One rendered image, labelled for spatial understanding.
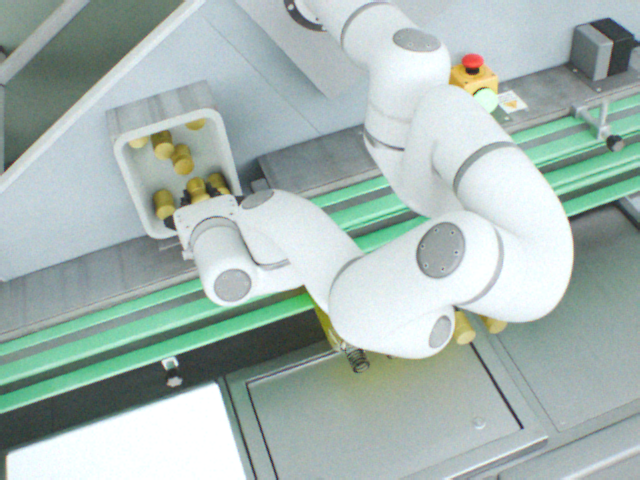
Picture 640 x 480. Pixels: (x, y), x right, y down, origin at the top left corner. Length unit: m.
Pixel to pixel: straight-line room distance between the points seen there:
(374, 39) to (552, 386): 0.71
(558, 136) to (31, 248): 0.97
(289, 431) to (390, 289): 0.61
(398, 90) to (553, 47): 0.64
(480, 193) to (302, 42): 0.50
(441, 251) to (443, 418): 0.63
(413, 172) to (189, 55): 0.47
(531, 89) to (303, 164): 0.46
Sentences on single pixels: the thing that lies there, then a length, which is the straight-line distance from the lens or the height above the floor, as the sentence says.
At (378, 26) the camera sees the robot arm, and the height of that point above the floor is 1.01.
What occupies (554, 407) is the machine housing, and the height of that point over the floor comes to 1.26.
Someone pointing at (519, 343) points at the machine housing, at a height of 1.11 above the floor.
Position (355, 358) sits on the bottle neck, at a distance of 1.11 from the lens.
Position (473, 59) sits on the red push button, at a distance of 1.27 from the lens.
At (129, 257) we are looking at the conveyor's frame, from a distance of 1.29.
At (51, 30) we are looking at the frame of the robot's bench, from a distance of 1.69.
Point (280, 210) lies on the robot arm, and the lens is 0.85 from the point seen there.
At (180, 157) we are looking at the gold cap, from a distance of 1.15.
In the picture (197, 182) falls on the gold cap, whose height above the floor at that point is 0.83.
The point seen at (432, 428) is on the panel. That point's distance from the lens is 1.20.
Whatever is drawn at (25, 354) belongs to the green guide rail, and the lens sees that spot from 1.26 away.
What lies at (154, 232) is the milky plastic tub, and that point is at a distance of 1.20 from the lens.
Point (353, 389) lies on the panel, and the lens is 1.24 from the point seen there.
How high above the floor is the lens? 1.74
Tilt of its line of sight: 43 degrees down
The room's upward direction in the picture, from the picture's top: 154 degrees clockwise
